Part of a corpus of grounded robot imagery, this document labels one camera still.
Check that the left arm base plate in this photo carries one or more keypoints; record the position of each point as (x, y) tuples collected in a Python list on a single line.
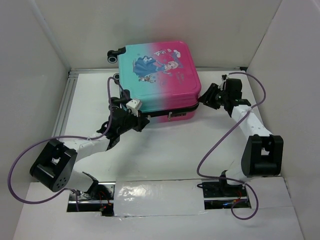
[(101, 192)]

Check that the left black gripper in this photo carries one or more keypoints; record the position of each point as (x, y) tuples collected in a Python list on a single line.
[(141, 123)]

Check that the silver zipper pull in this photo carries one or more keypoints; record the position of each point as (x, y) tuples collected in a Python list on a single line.
[(170, 116)]

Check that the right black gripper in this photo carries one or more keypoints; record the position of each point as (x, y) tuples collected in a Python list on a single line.
[(215, 96)]

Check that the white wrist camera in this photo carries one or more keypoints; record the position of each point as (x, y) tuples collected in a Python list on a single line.
[(224, 78), (134, 106)]

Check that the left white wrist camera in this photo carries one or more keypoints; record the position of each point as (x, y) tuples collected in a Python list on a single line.
[(134, 106)]

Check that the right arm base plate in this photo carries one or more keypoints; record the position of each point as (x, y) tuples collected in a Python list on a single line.
[(213, 189)]

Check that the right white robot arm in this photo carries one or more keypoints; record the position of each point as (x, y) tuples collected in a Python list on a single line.
[(263, 152)]

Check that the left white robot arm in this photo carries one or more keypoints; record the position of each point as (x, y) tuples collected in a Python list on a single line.
[(54, 165)]

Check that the white glossy cover sheet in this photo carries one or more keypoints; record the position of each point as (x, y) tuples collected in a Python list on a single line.
[(158, 198)]

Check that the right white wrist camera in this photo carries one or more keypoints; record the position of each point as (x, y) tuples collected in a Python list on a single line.
[(224, 78)]

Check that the pink hard-shell suitcase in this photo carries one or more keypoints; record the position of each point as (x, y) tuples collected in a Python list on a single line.
[(162, 75)]

